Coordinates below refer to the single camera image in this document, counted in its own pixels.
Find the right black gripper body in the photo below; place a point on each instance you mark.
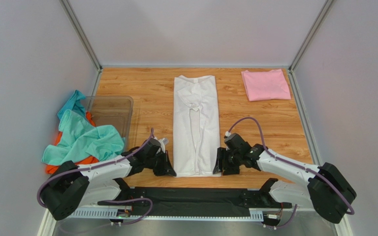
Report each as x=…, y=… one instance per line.
x=228, y=160

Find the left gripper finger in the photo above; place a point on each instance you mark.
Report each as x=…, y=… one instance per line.
x=159, y=169
x=168, y=169

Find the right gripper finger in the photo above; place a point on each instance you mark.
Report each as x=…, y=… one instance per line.
x=231, y=170
x=220, y=160

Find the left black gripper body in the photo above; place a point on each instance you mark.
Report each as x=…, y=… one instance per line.
x=159, y=157

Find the white t shirt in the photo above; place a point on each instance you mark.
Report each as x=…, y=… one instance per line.
x=196, y=126

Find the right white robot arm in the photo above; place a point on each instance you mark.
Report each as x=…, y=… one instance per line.
x=323, y=188

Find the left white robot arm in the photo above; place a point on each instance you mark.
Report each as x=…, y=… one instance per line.
x=90, y=180

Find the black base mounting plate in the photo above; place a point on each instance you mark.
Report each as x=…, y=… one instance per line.
x=213, y=202

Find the clear plastic bin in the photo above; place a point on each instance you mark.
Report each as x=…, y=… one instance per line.
x=111, y=110

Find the folded pink t shirt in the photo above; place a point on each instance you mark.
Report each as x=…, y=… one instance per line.
x=267, y=85

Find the mint green t shirt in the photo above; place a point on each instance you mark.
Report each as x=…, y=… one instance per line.
x=107, y=143

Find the teal blue t shirt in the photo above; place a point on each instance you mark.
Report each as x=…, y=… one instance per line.
x=74, y=104

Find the orange t shirt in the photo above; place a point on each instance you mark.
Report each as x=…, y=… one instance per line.
x=71, y=142

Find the aluminium frame rail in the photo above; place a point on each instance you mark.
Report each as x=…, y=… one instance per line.
x=121, y=212

